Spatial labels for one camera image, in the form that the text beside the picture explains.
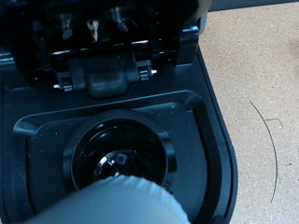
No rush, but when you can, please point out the white coffee pod red lid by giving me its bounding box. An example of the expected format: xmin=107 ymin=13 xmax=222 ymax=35
xmin=21 ymin=174 xmax=191 ymax=224

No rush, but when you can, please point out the dark grey back panel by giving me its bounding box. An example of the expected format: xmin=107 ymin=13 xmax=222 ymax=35
xmin=207 ymin=0 xmax=299 ymax=13

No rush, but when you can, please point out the black Keurig coffee machine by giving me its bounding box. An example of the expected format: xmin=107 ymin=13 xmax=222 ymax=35
xmin=0 ymin=0 xmax=239 ymax=224

